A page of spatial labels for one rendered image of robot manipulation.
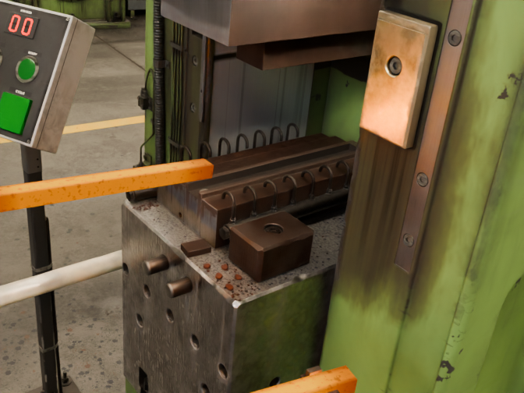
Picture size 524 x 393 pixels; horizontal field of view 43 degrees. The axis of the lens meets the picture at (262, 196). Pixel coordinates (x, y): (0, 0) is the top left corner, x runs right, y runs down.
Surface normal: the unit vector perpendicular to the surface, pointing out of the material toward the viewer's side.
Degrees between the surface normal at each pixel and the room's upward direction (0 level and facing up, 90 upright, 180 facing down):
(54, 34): 60
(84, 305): 0
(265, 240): 0
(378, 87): 90
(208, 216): 90
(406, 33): 90
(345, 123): 90
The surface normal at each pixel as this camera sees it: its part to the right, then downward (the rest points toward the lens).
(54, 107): 0.89, 0.29
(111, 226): 0.09, -0.88
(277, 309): 0.61, 0.42
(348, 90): -0.79, 0.22
